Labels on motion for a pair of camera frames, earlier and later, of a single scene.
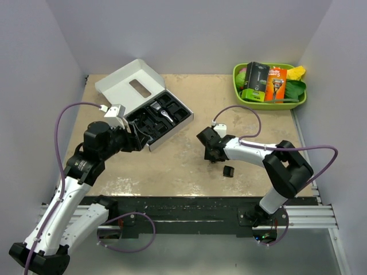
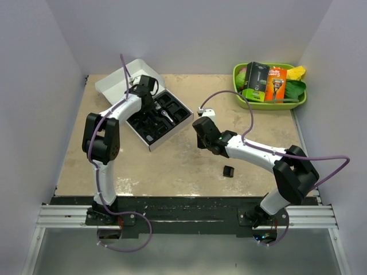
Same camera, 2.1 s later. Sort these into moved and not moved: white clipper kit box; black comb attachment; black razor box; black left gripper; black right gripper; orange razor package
Moved: black left gripper; black right gripper
Not moved: black comb attachment; black razor box; orange razor package; white clipper kit box
